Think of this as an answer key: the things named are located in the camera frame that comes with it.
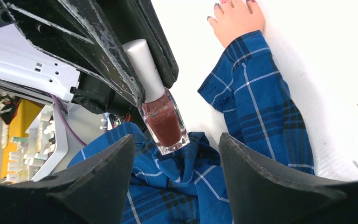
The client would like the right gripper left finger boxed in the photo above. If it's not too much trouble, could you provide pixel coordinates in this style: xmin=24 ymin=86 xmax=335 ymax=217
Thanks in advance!
xmin=0 ymin=135 xmax=136 ymax=224

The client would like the mannequin hand with painted nails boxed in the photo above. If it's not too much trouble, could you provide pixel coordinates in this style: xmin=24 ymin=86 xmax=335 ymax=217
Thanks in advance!
xmin=207 ymin=0 xmax=265 ymax=48

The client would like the red nail polish bottle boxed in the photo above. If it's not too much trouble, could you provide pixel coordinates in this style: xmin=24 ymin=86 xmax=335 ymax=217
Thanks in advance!
xmin=123 ymin=39 xmax=190 ymax=155

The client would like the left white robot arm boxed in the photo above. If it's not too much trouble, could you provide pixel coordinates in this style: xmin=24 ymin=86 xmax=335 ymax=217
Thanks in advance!
xmin=0 ymin=0 xmax=179 ymax=115

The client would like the blue plaid shirt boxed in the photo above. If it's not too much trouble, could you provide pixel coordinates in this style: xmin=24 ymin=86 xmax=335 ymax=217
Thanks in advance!
xmin=69 ymin=31 xmax=315 ymax=224

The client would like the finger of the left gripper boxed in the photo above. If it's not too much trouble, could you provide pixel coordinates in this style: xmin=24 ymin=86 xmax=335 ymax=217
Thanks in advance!
xmin=98 ymin=0 xmax=179 ymax=89
xmin=1 ymin=0 xmax=145 ymax=106

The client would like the yellow box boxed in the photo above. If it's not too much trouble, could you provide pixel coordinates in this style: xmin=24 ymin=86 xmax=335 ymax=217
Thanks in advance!
xmin=0 ymin=99 xmax=43 ymax=178

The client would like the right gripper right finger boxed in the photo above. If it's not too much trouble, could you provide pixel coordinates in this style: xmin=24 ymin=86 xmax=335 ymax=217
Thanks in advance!
xmin=219 ymin=133 xmax=358 ymax=224

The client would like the white tray with bottles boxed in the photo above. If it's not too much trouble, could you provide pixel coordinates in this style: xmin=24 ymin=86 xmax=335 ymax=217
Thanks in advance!
xmin=3 ymin=105 xmax=69 ymax=183

